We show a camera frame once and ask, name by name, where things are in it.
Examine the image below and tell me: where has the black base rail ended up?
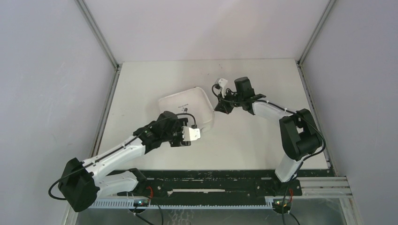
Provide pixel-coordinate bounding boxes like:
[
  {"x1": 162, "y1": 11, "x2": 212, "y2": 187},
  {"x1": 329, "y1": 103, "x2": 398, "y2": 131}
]
[{"x1": 119, "y1": 170, "x2": 303, "y2": 206}]

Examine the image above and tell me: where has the circuit board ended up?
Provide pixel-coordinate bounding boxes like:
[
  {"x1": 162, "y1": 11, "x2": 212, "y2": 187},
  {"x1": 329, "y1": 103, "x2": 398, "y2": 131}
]
[
  {"x1": 133, "y1": 199, "x2": 150, "y2": 207},
  {"x1": 272, "y1": 199, "x2": 292, "y2": 208}
]

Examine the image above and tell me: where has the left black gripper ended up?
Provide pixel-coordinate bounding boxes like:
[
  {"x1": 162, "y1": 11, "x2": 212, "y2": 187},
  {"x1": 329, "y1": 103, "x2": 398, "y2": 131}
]
[{"x1": 161, "y1": 118, "x2": 191, "y2": 147}]

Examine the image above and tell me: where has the right circuit board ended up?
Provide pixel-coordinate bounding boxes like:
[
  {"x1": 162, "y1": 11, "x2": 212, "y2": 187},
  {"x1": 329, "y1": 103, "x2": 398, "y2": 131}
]
[{"x1": 272, "y1": 199, "x2": 292, "y2": 208}]

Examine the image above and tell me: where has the left circuit board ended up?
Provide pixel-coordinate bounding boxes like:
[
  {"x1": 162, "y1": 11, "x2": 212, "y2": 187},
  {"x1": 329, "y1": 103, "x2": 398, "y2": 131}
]
[{"x1": 133, "y1": 199, "x2": 150, "y2": 207}]

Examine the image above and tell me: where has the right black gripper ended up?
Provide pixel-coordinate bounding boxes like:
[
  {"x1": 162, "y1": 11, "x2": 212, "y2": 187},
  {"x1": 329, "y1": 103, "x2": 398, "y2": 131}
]
[{"x1": 216, "y1": 88, "x2": 244, "y2": 114}]

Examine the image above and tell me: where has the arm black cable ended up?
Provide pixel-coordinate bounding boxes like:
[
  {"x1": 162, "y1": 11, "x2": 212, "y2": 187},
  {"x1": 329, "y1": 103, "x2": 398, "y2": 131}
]
[
  {"x1": 211, "y1": 83, "x2": 327, "y2": 225},
  {"x1": 48, "y1": 112, "x2": 199, "y2": 225}
]

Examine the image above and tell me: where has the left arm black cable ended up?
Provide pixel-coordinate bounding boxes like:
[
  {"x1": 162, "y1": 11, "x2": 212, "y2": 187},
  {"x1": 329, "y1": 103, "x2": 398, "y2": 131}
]
[{"x1": 48, "y1": 112, "x2": 199, "y2": 225}]

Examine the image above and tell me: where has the grey box lid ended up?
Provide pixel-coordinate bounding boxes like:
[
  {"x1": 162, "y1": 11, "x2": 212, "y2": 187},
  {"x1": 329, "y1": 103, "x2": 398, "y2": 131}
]
[{"x1": 158, "y1": 87, "x2": 214, "y2": 132}]

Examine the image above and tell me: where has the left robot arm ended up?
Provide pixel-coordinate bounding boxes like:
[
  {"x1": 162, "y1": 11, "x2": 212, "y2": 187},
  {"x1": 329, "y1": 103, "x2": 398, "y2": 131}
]
[{"x1": 54, "y1": 111, "x2": 201, "y2": 212}]

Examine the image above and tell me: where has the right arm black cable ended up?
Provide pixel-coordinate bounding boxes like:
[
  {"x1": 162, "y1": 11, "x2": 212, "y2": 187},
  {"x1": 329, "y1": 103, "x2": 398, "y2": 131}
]
[{"x1": 211, "y1": 83, "x2": 327, "y2": 225}]

